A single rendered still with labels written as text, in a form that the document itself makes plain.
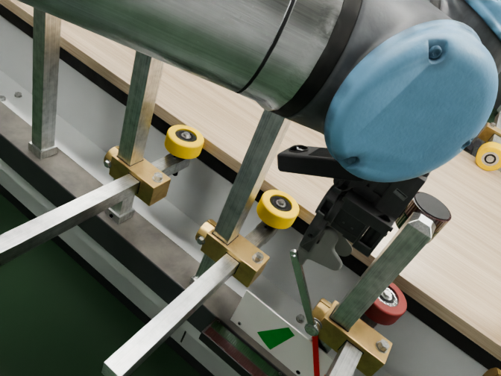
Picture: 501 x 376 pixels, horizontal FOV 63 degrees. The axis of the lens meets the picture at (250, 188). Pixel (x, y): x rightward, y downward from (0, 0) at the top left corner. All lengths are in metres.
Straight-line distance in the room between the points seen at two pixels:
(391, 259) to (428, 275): 0.28
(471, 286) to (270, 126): 0.55
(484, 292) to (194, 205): 0.68
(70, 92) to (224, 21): 1.12
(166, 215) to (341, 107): 0.92
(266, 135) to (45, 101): 0.55
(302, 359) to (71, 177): 0.64
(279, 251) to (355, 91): 0.81
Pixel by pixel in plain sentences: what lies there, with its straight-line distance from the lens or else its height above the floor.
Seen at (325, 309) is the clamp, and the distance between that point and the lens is 0.73.
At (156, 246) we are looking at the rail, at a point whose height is 0.70.
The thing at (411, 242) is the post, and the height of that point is 1.08.
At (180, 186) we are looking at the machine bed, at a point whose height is 0.69.
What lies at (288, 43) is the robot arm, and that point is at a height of 1.33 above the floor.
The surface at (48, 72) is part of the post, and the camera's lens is 0.97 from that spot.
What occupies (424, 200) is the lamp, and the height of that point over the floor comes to 1.11.
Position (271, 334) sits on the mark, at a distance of 0.81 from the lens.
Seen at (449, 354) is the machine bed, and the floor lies 0.77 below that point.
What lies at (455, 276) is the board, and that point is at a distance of 0.94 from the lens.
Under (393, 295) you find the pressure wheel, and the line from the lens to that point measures 0.78.
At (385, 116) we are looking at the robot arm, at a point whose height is 1.31.
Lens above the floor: 1.39
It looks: 37 degrees down
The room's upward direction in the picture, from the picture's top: 24 degrees clockwise
